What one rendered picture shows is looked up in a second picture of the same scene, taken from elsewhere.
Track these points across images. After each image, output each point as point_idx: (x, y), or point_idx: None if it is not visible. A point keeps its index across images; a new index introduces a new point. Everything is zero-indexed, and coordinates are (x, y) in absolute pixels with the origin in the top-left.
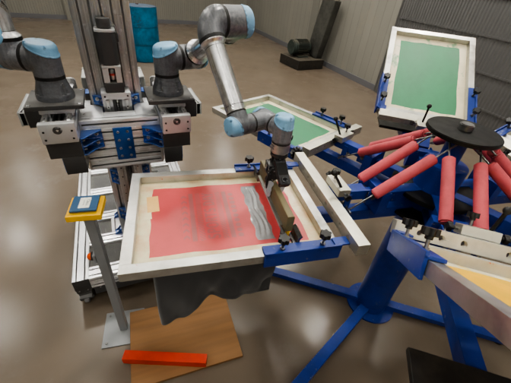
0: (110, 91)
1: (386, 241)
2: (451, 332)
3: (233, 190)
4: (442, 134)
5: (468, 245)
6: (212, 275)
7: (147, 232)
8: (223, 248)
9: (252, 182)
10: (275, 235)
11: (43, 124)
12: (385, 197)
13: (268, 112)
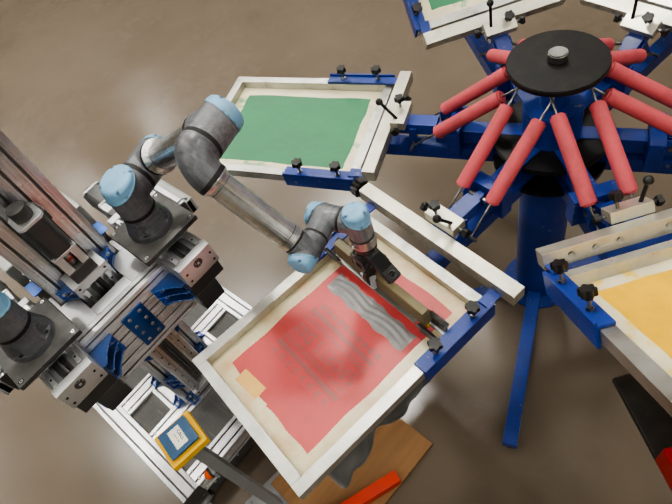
0: (82, 278)
1: (524, 215)
2: None
3: (322, 298)
4: (535, 90)
5: (625, 238)
6: None
7: (278, 425)
8: (372, 387)
9: (335, 268)
10: (414, 332)
11: (61, 389)
12: (506, 197)
13: (326, 211)
